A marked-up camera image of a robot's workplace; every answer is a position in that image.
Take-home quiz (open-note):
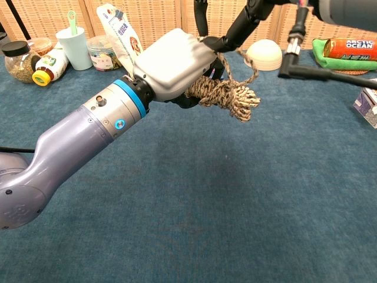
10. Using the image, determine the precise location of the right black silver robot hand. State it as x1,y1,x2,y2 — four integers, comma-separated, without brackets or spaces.
193,0,298,54

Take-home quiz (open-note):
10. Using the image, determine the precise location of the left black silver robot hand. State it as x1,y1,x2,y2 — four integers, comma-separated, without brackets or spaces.
132,28,224,110

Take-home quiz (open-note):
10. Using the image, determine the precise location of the beige brown braided rope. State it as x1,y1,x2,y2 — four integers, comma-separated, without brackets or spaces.
184,37,262,123

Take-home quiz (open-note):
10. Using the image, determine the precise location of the cream upturned bowl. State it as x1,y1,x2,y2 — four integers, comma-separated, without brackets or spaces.
245,39,283,71

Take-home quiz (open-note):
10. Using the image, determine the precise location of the bamboo folding screen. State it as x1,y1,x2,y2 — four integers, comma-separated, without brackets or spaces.
0,0,377,54

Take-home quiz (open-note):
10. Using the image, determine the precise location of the white printed snack bag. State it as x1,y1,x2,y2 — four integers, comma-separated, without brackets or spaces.
96,2,145,74

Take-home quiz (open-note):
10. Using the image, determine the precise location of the clear jar of colourful bits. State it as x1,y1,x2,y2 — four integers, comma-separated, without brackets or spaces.
87,35,122,72

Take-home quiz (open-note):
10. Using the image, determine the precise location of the green folded cloth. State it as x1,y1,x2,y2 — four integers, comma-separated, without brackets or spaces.
312,38,377,71

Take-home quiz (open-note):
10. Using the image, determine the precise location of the pale blue plastic cup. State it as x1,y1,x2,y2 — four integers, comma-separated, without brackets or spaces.
55,27,94,71

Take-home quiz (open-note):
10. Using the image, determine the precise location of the green plastic spatula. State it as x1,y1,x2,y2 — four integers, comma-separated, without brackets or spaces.
67,10,79,36

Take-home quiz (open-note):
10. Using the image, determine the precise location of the orange Arctic Ocean can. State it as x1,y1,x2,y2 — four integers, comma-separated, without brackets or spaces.
323,37,377,62

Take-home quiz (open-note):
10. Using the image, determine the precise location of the white bottle with yellow cap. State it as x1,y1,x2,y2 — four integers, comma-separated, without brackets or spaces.
31,42,70,87

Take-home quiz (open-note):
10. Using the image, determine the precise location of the brown woven coaster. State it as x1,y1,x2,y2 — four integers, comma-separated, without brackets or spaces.
329,68,371,76

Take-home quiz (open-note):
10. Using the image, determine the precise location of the clear jar of brown powder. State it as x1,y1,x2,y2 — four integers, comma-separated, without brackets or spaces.
28,37,54,57

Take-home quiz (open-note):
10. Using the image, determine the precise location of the blue felt table mat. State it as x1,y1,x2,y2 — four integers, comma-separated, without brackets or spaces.
0,50,377,283

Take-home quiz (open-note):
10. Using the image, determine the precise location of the blue white drink carton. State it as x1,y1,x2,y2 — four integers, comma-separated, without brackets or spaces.
352,87,377,129

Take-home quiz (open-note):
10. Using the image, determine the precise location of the glass jar with black lid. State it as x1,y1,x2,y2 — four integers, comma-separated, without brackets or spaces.
1,40,42,84

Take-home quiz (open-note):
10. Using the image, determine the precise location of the black stand pole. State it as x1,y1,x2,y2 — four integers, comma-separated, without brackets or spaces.
5,0,32,41

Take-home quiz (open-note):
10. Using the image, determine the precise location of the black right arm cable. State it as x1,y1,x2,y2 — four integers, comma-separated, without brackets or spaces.
278,0,377,89

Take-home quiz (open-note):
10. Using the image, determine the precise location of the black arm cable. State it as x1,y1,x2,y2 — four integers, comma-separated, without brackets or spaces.
278,0,377,89
0,146,36,154

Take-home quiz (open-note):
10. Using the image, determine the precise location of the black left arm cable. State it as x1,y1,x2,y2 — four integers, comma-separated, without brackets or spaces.
0,146,36,154

